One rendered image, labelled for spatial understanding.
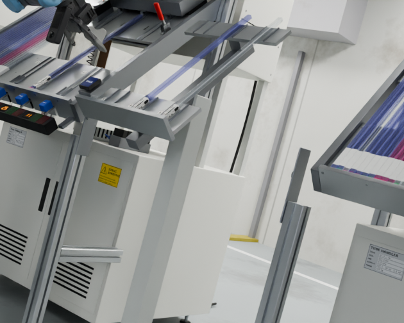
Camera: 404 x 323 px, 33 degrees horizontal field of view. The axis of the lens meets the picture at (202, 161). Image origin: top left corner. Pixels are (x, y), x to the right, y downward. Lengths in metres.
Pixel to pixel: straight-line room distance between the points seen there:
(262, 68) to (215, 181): 0.47
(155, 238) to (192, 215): 0.63
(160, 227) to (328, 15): 3.78
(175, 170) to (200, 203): 0.68
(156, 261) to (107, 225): 0.41
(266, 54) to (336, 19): 2.76
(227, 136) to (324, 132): 0.95
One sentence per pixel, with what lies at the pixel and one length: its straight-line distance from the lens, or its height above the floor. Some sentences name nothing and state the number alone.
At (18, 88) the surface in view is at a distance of 2.09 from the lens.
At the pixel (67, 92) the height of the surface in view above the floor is 0.75.
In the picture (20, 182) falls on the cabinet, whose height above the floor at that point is 0.40.
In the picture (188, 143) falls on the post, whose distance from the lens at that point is 1.79.
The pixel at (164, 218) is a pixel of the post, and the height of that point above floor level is 0.49.
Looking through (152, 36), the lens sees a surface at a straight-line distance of 2.19.
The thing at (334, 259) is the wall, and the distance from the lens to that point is 5.38.
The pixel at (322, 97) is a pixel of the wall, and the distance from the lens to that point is 5.59.
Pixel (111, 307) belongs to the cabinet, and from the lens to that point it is 2.26.
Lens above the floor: 0.72
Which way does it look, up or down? 2 degrees down
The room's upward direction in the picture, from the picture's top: 15 degrees clockwise
